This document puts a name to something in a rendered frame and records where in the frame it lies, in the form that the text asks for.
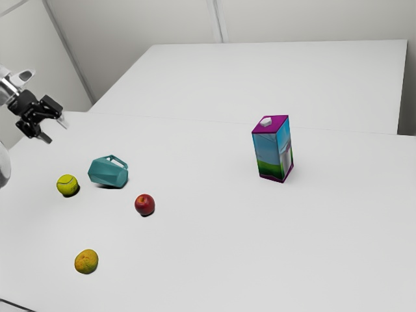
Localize red apple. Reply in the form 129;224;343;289
134;194;156;216

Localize yellow orange fruit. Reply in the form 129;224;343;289
74;248;99;275

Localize purple blue green carton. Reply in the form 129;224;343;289
250;114;294;184

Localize teal faceted mug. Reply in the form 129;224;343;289
87;154;130;189

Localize yellow tennis ball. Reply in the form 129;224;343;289
56;174;79;196

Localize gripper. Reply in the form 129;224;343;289
6;90;70;144

